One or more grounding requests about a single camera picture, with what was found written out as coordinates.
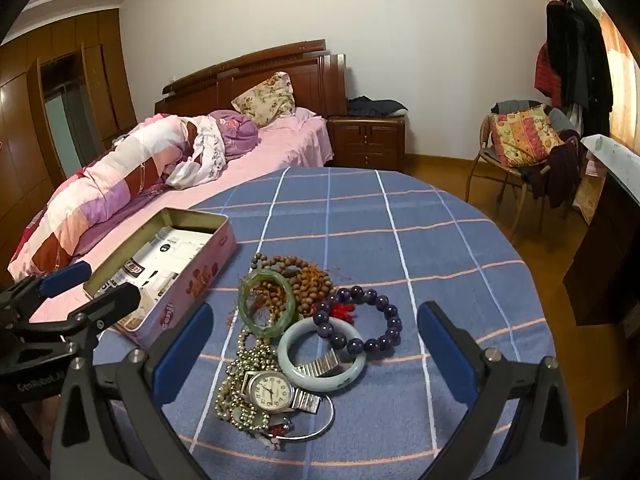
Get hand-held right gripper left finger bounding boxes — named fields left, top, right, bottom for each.
left=50, top=302, right=216, bottom=480

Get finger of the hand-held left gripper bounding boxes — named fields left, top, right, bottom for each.
left=0, top=261, right=93, bottom=321
left=0, top=284, right=142, bottom=361

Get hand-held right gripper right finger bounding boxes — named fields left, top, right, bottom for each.
left=417, top=301, right=583, bottom=480

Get pearl bead necklace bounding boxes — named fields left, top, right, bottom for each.
left=214, top=327, right=281, bottom=433

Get dark purple bead bracelet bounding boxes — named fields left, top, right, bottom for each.
left=312, top=285, right=403, bottom=353

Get pink tin box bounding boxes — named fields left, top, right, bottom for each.
left=82, top=207, right=238, bottom=350

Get silver wristwatch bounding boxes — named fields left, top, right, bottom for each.
left=232, top=349, right=341, bottom=416

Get pale jade bangle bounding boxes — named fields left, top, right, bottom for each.
left=277, top=316, right=365, bottom=390

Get green jade bangle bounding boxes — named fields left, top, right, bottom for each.
left=238, top=269, right=299, bottom=338

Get small pendant with red thread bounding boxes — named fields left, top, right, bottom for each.
left=260, top=420, right=293, bottom=448

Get wooden prayer bead string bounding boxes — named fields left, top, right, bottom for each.
left=250, top=252, right=333, bottom=321

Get newspaper sheet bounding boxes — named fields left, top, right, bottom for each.
left=97, top=227, right=221, bottom=321

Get pink patchwork quilt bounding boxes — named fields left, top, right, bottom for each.
left=7, top=112, right=201, bottom=281

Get blue plaid tablecloth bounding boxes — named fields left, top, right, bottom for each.
left=92, top=166, right=556, bottom=480

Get thin silver bangle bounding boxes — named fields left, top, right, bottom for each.
left=270, top=392, right=336, bottom=442

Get white floral cloth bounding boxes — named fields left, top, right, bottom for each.
left=165, top=116, right=228, bottom=191

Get rattan chair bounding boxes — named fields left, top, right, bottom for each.
left=465, top=102, right=583, bottom=241

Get wooden wardrobe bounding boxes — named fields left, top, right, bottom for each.
left=0, top=7, right=138, bottom=271

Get dark wooden desk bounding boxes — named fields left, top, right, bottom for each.
left=562, top=135, right=640, bottom=326

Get purple blanket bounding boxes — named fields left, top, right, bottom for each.
left=210, top=110, right=260, bottom=163

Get dark garment on chair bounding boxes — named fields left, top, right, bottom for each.
left=520, top=135, right=583, bottom=208

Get wooden nightstand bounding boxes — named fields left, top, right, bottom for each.
left=327, top=114, right=406, bottom=173

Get wooden bed with pink sheet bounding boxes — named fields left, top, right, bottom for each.
left=7, top=39, right=348, bottom=323

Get colourful patterned cushion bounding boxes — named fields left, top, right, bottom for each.
left=489, top=105, right=563, bottom=167

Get floral pillow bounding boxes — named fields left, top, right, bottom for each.
left=231, top=71, right=296, bottom=127

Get dark folded clothes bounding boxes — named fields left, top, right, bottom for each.
left=347, top=96, right=408, bottom=117

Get white patterned desk cover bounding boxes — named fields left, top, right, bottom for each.
left=580, top=134, right=640, bottom=181

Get grey garment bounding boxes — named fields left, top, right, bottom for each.
left=490, top=100, right=576, bottom=133

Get hanging red garment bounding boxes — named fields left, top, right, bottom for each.
left=534, top=42, right=558, bottom=96

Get orange striped curtain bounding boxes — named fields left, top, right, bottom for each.
left=597, top=7, right=640, bottom=148

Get hanging dark coats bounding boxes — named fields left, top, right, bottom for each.
left=545, top=0, right=615, bottom=138

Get red tassel cord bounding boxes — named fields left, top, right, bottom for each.
left=312, top=301, right=358, bottom=326

